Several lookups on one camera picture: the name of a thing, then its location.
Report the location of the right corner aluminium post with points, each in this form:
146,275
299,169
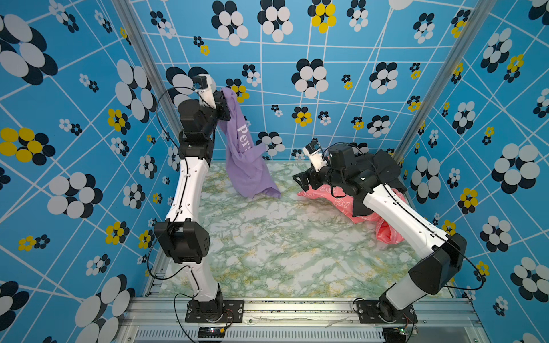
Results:
479,15

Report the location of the black cloth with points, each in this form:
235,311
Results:
370,176

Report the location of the aluminium front rail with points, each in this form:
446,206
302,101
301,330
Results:
301,320

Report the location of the left small circuit board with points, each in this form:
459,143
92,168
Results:
211,333

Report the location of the corner aluminium post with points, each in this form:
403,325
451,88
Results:
479,15
131,23

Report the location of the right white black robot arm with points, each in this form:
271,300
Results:
441,255

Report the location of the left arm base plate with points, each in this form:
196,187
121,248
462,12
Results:
227,311

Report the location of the small circuit board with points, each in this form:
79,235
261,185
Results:
395,335
211,333

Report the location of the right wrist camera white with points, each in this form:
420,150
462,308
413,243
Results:
314,152

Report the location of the purple cloth with white text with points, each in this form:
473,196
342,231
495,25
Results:
245,166

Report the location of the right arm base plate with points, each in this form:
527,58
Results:
375,312

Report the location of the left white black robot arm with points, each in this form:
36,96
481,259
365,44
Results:
180,236

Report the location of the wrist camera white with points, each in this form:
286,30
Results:
203,87
314,152

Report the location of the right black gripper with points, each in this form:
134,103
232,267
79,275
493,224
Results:
312,174

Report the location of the left corner aluminium post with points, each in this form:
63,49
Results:
131,23

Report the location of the pink patterned cloth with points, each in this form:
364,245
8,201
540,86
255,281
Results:
384,232

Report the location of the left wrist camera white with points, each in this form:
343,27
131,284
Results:
203,87

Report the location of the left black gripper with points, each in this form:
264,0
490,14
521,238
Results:
219,110

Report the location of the right small circuit board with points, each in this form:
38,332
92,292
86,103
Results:
395,335

